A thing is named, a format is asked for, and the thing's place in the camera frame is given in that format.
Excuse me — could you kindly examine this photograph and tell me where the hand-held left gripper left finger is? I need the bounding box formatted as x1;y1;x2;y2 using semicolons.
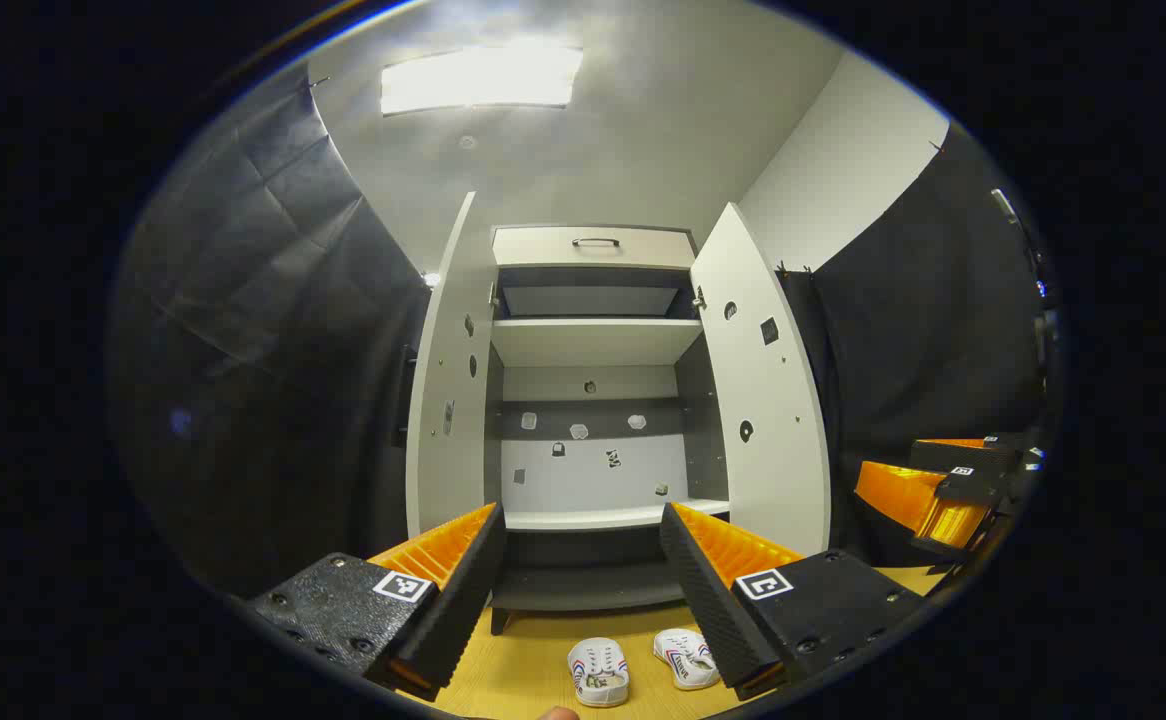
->
246;502;508;701

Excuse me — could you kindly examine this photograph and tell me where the white grey shoe cabinet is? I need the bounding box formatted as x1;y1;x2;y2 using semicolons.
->
405;192;832;636

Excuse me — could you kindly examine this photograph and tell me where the black door handle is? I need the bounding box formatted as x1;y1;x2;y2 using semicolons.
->
398;345;416;448

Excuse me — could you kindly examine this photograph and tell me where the white striped canvas shoe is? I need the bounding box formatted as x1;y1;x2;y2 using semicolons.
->
568;637;631;708
653;628;722;691

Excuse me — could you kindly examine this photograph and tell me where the white cabinet door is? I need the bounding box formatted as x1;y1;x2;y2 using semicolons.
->
405;192;504;541
691;203;832;557

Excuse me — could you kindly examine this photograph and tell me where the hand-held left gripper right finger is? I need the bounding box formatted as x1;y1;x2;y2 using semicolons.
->
659;501;925;701

